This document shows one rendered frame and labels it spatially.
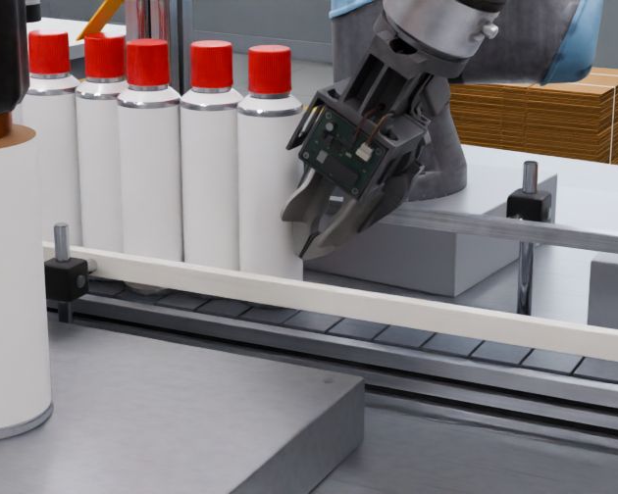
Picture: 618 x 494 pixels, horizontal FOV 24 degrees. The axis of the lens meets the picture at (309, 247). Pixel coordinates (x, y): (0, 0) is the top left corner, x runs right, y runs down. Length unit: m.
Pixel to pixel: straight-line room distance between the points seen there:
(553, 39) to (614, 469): 0.50
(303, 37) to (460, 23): 6.50
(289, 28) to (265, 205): 6.42
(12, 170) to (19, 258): 0.06
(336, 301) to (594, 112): 4.05
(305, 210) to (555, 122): 4.05
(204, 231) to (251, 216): 0.05
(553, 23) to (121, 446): 0.65
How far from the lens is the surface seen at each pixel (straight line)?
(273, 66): 1.10
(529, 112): 5.17
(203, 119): 1.12
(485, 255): 1.37
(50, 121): 1.20
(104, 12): 1.19
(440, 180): 1.40
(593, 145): 5.12
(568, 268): 1.42
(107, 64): 1.18
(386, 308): 1.06
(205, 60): 1.12
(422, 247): 1.32
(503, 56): 1.37
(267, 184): 1.11
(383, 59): 0.99
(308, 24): 7.46
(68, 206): 1.22
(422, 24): 0.99
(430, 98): 1.08
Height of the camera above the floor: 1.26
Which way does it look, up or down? 17 degrees down
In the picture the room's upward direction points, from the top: straight up
